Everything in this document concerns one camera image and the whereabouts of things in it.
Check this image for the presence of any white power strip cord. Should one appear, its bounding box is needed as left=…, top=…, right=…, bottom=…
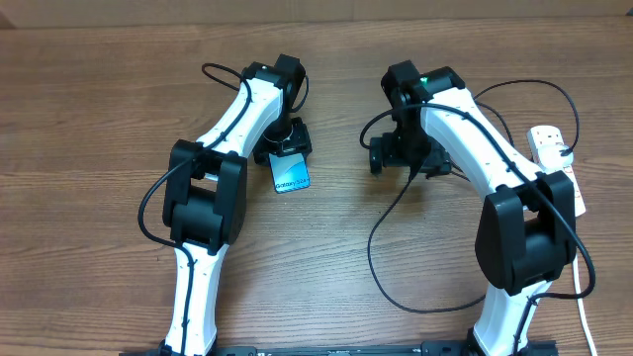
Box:
left=571, top=251, right=598, bottom=356

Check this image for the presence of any black USB charging cable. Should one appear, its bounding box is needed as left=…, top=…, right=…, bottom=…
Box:
left=366, top=79, right=581, bottom=314

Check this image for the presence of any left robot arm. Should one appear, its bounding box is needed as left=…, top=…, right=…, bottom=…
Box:
left=158, top=54, right=312, bottom=355

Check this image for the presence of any white power strip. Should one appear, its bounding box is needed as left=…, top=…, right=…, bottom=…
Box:
left=526, top=126, right=587, bottom=217

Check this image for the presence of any white charger plug adapter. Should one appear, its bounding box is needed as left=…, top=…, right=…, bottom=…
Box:
left=537, top=144, right=574, bottom=173

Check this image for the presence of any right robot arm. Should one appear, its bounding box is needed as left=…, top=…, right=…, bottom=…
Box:
left=360, top=60, right=585, bottom=355

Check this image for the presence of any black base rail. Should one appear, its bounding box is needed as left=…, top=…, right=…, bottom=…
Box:
left=119, top=341, right=559, bottom=356

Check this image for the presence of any Samsung Galaxy smartphone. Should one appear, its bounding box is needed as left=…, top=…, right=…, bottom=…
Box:
left=269, top=153, right=311, bottom=194

